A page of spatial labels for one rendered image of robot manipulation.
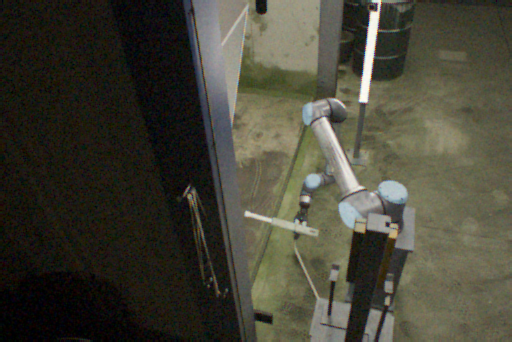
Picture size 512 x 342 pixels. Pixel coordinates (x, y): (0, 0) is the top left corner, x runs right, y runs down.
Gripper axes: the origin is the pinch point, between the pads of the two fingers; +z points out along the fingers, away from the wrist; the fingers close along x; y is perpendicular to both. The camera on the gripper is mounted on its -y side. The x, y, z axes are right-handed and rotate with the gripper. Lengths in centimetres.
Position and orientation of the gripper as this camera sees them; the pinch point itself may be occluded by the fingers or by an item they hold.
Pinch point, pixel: (298, 231)
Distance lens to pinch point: 279.4
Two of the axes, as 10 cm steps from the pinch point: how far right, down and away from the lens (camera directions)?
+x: -9.7, -2.5, 0.6
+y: -0.6, 4.1, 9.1
